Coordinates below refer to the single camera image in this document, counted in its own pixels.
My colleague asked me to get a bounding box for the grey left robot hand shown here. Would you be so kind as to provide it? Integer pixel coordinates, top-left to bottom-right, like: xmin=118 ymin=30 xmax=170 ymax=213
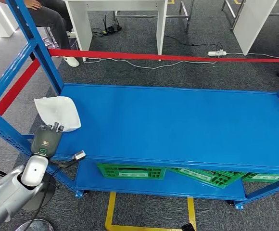
xmin=30 ymin=122 xmax=65 ymax=159

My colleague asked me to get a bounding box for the white plastic mirror shell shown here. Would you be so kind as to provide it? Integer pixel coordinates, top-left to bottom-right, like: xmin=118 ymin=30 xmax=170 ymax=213
xmin=34 ymin=95 xmax=81 ymax=133

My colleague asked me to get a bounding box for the blue metal shelf rack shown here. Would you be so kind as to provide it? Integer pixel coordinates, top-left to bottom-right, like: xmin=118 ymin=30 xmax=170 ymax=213
xmin=0 ymin=0 xmax=279 ymax=211

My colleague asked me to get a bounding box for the red barrier belt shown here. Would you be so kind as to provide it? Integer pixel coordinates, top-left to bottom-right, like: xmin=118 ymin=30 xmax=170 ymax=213
xmin=0 ymin=59 xmax=41 ymax=136
xmin=48 ymin=48 xmax=279 ymax=64

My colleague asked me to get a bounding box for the chrome chair base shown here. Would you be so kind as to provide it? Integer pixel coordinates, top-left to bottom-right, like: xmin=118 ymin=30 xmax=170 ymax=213
xmin=42 ymin=27 xmax=58 ymax=49

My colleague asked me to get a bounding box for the green plastic crate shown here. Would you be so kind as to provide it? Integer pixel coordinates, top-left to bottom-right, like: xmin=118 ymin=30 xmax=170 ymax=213
xmin=97 ymin=163 xmax=167 ymax=180
xmin=169 ymin=167 xmax=242 ymax=189
xmin=241 ymin=106 xmax=279 ymax=183

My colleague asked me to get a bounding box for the person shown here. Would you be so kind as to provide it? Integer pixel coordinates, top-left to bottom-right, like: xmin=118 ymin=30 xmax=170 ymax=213
xmin=0 ymin=0 xmax=80 ymax=68

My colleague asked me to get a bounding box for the white desk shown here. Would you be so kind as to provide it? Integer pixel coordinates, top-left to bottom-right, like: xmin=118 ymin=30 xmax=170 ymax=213
xmin=64 ymin=0 xmax=168 ymax=62

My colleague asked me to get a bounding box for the black router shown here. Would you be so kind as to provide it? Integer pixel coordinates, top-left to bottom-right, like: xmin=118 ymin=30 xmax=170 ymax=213
xmin=102 ymin=15 xmax=122 ymax=36

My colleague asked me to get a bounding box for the white power strip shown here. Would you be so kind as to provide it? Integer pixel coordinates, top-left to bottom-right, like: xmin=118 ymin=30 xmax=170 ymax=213
xmin=207 ymin=50 xmax=227 ymax=57

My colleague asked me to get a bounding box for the white desk panel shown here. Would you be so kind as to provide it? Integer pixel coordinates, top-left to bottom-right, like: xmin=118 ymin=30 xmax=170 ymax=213
xmin=232 ymin=0 xmax=278 ymax=56

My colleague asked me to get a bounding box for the white floor cable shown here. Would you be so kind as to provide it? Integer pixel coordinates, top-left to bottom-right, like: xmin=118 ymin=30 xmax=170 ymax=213
xmin=83 ymin=52 xmax=279 ymax=70

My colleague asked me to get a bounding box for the black floor cable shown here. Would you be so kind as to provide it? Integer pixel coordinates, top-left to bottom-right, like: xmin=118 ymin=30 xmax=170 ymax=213
xmin=164 ymin=35 xmax=223 ymax=51

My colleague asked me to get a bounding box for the metal table frame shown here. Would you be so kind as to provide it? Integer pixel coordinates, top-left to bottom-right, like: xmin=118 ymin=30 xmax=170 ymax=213
xmin=221 ymin=0 xmax=279 ymax=32
xmin=113 ymin=0 xmax=194 ymax=34

